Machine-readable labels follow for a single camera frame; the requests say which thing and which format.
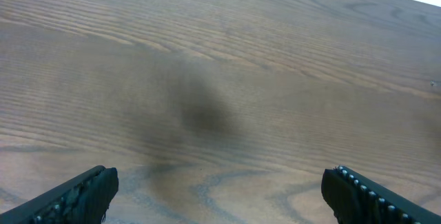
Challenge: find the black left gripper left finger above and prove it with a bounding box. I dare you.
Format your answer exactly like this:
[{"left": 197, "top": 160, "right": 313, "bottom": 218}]
[{"left": 1, "top": 165, "right": 119, "bottom": 224}]

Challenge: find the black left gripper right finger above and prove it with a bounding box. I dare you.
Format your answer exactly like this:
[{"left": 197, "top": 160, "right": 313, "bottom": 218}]
[{"left": 321, "top": 165, "right": 440, "bottom": 224}]

